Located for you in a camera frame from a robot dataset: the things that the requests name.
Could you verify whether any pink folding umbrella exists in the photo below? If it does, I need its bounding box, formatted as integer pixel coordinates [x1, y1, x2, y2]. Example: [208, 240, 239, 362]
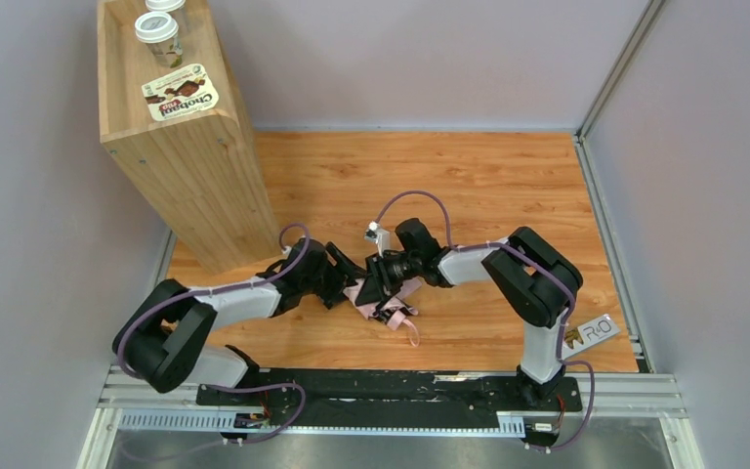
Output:
[343, 279, 422, 347]

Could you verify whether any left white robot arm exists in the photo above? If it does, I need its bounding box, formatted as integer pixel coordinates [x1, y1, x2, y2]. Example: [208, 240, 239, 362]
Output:
[111, 239, 365, 394]

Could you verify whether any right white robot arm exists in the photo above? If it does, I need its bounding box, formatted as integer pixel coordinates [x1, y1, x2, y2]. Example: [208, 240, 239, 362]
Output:
[345, 218, 583, 402]

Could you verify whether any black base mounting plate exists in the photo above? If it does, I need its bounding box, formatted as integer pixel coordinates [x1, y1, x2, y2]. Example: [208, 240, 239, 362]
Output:
[195, 368, 585, 429]

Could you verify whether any wooden shelf box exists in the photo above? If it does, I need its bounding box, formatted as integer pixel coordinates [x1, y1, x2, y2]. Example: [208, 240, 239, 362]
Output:
[97, 1, 280, 274]

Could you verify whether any white logo label plate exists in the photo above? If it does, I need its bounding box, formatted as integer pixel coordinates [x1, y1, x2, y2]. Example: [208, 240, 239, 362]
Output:
[562, 314, 621, 361]

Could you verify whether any Chobani yogurt container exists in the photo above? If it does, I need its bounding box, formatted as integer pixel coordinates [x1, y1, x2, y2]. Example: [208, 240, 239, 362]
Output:
[142, 64, 220, 122]

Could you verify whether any paper cup with white lid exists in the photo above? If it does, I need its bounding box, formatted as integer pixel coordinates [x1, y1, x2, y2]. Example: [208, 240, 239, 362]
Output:
[134, 12, 183, 68]

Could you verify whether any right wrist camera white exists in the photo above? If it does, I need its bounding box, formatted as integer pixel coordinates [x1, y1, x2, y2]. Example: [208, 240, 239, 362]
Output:
[364, 221, 391, 256]

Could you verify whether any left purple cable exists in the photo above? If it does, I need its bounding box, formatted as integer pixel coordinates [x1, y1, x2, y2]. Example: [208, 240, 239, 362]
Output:
[115, 223, 312, 448]

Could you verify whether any white slotted cable duct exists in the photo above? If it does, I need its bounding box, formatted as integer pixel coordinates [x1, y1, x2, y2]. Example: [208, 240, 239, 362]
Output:
[119, 408, 526, 438]

